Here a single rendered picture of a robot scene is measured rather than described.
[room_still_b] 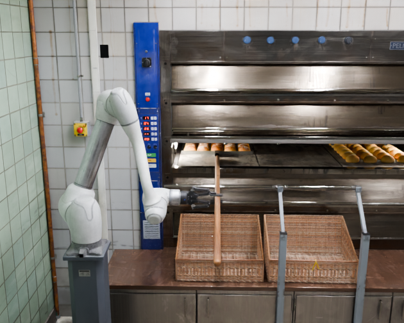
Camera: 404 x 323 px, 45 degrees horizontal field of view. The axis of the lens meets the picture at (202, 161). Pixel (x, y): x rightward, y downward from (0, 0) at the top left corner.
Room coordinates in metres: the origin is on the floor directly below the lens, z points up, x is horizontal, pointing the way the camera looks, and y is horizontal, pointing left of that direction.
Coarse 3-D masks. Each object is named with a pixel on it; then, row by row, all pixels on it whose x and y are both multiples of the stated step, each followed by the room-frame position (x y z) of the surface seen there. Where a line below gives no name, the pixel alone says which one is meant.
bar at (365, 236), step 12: (360, 192) 2.85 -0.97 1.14; (360, 204) 2.79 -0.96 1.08; (360, 216) 2.74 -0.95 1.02; (360, 240) 2.67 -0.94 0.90; (360, 252) 2.65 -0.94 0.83; (360, 264) 2.63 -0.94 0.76; (360, 276) 2.63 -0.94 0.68; (360, 288) 2.63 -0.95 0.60; (276, 300) 2.67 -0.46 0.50; (360, 300) 2.63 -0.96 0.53; (276, 312) 2.65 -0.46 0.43; (360, 312) 2.63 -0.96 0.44
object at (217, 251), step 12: (216, 156) 3.46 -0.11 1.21; (216, 168) 3.15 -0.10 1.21; (216, 180) 2.87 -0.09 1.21; (216, 192) 2.64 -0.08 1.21; (216, 204) 2.44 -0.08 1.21; (216, 216) 2.27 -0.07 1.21; (216, 228) 2.12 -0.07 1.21; (216, 240) 1.98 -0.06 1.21; (216, 252) 1.86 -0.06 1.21; (216, 264) 1.78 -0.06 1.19
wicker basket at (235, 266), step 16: (192, 224) 3.20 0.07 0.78; (208, 224) 3.20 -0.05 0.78; (224, 224) 3.20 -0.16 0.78; (240, 224) 3.19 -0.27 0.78; (256, 224) 3.19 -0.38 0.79; (192, 240) 3.18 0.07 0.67; (208, 240) 3.17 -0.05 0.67; (224, 240) 3.17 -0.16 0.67; (240, 240) 3.17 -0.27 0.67; (256, 240) 3.16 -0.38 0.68; (176, 256) 2.79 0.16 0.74; (192, 256) 3.09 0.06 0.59; (208, 256) 3.09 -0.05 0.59; (224, 256) 3.09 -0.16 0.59; (240, 256) 3.08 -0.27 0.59; (256, 256) 3.09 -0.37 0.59; (176, 272) 2.76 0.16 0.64; (192, 272) 2.86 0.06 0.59; (208, 272) 2.86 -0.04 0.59; (224, 272) 2.86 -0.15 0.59; (240, 272) 2.75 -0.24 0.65; (256, 272) 2.75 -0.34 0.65
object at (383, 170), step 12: (180, 168) 3.26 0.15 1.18; (192, 168) 3.25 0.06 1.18; (204, 168) 3.25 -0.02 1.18; (228, 168) 3.25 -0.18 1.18; (240, 168) 3.25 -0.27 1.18; (252, 168) 3.25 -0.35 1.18; (264, 168) 3.25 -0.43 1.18; (276, 168) 3.25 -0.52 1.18; (288, 168) 3.25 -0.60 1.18; (300, 168) 3.25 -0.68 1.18; (312, 168) 3.25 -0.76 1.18; (324, 168) 3.25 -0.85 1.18; (336, 168) 3.25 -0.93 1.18; (348, 168) 3.25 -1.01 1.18; (360, 168) 3.25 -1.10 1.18; (372, 168) 3.25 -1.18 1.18; (384, 168) 3.25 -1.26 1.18; (396, 168) 3.25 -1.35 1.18
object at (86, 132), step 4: (76, 120) 3.26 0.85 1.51; (84, 120) 3.26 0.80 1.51; (88, 120) 3.26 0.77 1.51; (76, 124) 3.20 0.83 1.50; (80, 124) 3.20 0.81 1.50; (88, 124) 3.23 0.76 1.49; (76, 128) 3.20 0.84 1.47; (84, 128) 3.20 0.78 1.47; (88, 128) 3.22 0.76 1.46; (76, 132) 3.20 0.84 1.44; (84, 132) 3.20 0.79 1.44; (88, 132) 3.21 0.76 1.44; (76, 136) 3.20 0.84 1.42; (80, 136) 3.20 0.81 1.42; (84, 136) 3.20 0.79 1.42; (88, 136) 3.21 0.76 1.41
